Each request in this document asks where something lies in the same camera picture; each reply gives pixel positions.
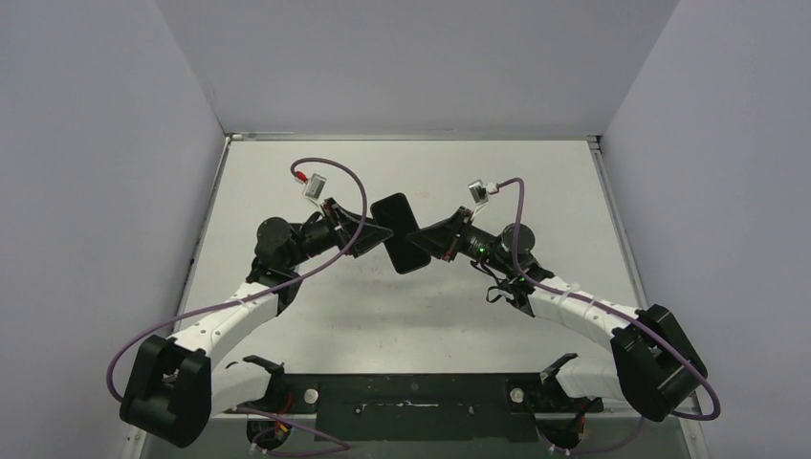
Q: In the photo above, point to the black phone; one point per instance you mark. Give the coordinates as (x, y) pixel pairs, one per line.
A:
(394, 212)

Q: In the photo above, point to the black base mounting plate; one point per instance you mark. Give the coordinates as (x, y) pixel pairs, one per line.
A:
(515, 407)

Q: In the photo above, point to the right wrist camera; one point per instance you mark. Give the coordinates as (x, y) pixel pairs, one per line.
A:
(479, 193)

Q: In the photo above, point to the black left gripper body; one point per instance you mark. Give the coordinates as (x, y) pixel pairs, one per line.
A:
(336, 215)

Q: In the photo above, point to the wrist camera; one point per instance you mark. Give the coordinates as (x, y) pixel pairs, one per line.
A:
(313, 187)
(479, 193)

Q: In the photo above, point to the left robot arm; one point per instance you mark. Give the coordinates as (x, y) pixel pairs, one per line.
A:
(176, 384)

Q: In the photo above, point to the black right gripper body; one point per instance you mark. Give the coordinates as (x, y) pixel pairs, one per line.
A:
(457, 233)

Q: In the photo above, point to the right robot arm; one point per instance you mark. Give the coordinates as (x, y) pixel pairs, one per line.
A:
(652, 365)

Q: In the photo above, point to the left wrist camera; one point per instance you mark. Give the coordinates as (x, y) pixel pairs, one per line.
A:
(313, 187)

